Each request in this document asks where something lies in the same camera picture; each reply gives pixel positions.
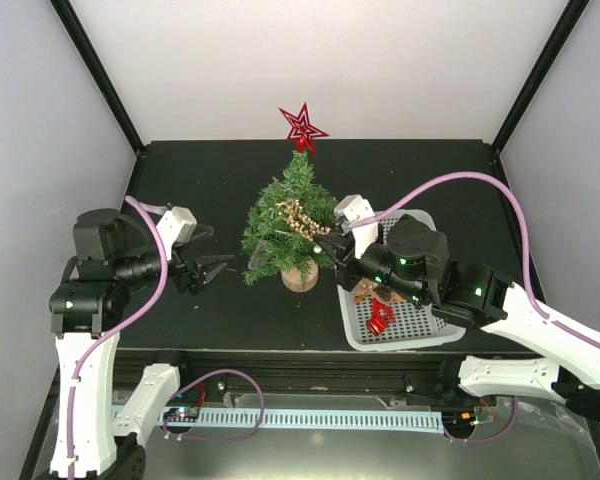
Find white string lights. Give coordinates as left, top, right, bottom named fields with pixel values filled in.
left=269, top=179, right=324, bottom=254

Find gold merry christmas sign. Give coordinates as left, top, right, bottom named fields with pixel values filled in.
left=276, top=199, right=331, bottom=241

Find small green christmas tree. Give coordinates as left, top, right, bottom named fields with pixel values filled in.
left=241, top=151, right=338, bottom=291

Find white perforated plastic basket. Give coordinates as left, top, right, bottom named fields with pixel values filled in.
left=335, top=208, right=466, bottom=352

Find red star ornament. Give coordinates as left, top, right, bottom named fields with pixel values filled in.
left=279, top=103, right=329, bottom=156

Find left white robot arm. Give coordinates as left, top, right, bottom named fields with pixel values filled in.
left=46, top=205, right=232, bottom=479

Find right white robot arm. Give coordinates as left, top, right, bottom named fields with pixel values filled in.
left=314, top=214, right=600, bottom=422

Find pine cone ornament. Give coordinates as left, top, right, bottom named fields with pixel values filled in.
left=373, top=285, right=393, bottom=303

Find red reindeer ornament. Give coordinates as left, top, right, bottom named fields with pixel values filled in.
left=370, top=299, right=396, bottom=324

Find clear light battery box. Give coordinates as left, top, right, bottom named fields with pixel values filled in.
left=248, top=239, right=270, bottom=271

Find red gift box ornament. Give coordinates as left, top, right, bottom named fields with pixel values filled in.
left=367, top=317, right=389, bottom=336

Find left green circuit board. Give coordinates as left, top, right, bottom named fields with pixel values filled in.
left=163, top=406, right=199, bottom=423

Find right circuit board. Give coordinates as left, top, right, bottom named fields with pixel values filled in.
left=442, top=406, right=497, bottom=427

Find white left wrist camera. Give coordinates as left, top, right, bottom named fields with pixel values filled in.
left=156, top=207, right=197, bottom=250

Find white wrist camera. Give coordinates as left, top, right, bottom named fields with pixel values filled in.
left=156, top=207, right=197, bottom=250
left=334, top=194, right=379, bottom=260

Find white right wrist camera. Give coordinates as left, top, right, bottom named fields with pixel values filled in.
left=334, top=194, right=379, bottom=260

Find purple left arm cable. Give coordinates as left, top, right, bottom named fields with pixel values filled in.
left=65, top=194, right=265, bottom=480

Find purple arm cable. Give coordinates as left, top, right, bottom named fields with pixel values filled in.
left=359, top=171, right=600, bottom=359
left=65, top=194, right=265, bottom=480

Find white slotted cable duct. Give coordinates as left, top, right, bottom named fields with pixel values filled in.
left=156, top=407, right=444, bottom=434

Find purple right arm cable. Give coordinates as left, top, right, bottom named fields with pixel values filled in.
left=359, top=171, right=600, bottom=359

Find right black frame post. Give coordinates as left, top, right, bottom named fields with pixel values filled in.
left=491, top=0, right=590, bottom=154

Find black frame post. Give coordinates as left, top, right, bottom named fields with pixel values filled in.
left=491, top=0, right=590, bottom=154
left=50, top=0, right=145, bottom=154

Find left black frame post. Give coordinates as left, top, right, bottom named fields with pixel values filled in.
left=50, top=0, right=145, bottom=154

